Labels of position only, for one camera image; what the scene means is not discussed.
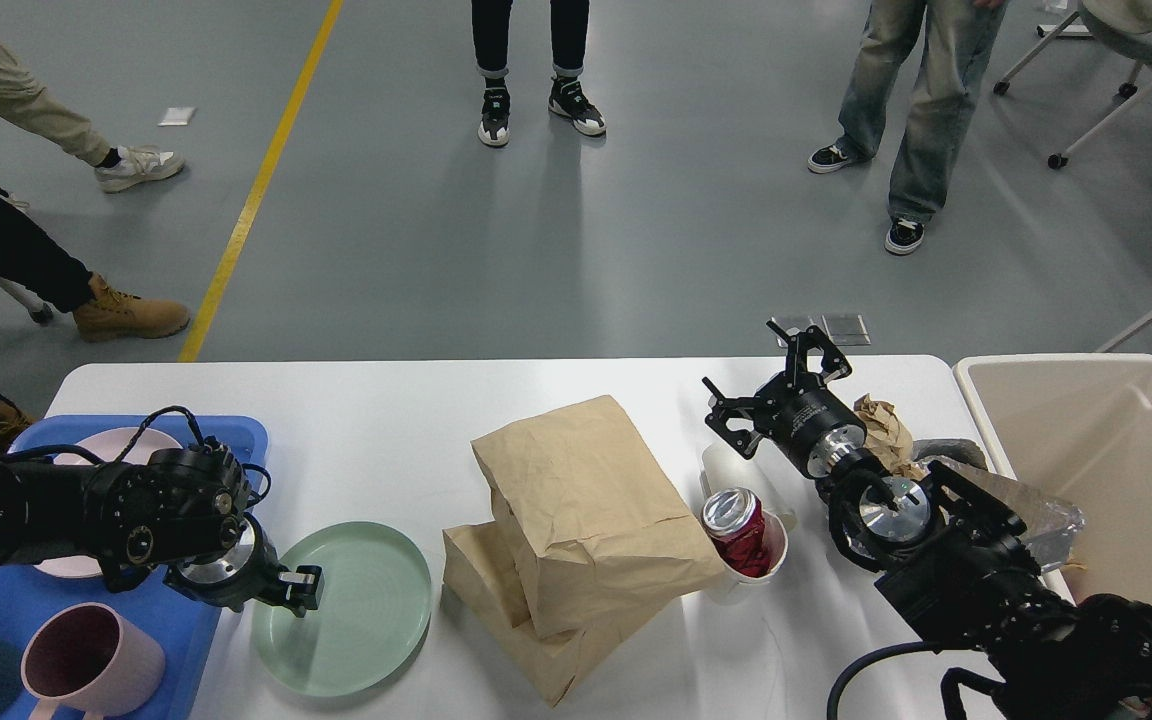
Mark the pink plate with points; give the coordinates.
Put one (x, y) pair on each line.
(105, 445)

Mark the clear plastic wrapper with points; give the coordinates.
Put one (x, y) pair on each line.
(1052, 522)

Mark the metal floor socket plate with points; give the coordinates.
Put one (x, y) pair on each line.
(843, 329)

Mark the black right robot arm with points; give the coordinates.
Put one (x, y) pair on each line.
(948, 556)

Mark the green plate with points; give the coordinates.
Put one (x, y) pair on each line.
(373, 612)

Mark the white paper scrap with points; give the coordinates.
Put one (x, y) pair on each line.
(179, 116)

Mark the white office chair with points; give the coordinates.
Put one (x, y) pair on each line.
(1125, 28)

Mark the person in beige trousers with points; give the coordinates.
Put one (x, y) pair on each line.
(29, 105)

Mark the pink mug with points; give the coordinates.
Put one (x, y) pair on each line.
(91, 658)

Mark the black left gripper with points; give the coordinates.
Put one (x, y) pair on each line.
(250, 570)

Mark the seated person tan boots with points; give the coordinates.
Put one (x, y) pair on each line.
(29, 256)

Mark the beige plastic bin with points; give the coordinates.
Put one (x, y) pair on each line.
(1078, 426)

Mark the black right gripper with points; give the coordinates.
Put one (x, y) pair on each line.
(810, 426)

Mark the white paper cup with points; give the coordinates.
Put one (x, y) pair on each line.
(725, 468)

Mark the blue plastic tray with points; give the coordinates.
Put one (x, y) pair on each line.
(184, 628)

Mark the crumpled brown paper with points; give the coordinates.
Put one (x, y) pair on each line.
(887, 437)

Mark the crushed red soda can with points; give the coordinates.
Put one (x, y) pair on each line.
(735, 524)

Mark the upper brown paper bag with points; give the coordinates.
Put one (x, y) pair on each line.
(595, 528)

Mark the grey crumpled wrapper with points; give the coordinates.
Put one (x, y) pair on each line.
(961, 450)

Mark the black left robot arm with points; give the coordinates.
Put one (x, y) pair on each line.
(187, 509)

